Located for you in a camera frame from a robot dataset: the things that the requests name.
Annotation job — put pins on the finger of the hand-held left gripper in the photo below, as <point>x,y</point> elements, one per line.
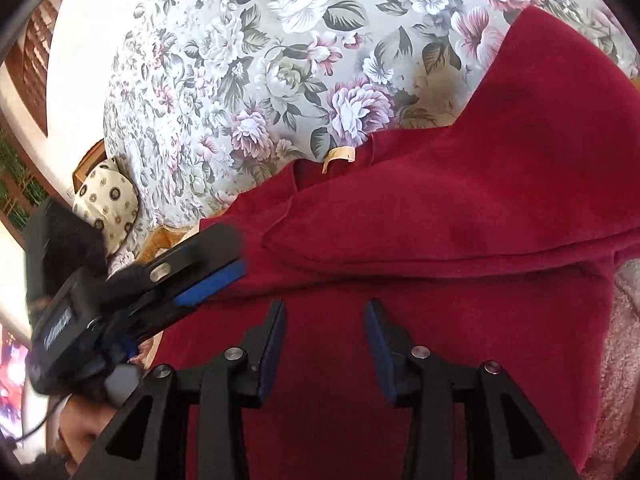
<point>210,285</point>
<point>160,317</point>

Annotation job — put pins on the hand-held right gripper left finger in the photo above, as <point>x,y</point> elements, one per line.
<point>272,355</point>

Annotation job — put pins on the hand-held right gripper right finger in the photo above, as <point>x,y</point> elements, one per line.
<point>380,350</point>

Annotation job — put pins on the red sweater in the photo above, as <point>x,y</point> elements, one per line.
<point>425,210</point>

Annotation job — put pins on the person's left hand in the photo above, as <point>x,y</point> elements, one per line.
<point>77,425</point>

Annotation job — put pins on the colourful screen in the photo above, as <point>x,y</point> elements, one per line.
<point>11,385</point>

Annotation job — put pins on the cream patterned cushion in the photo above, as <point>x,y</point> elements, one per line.
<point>107,200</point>

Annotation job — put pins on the floral bedsheet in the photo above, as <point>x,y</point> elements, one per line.
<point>250,85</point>

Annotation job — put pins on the orange and white plush blanket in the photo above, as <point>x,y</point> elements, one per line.
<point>622,360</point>

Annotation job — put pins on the wooden louvred window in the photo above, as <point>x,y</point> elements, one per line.
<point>35,60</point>

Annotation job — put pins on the brown wooden frame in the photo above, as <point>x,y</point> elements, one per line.
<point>87,162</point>

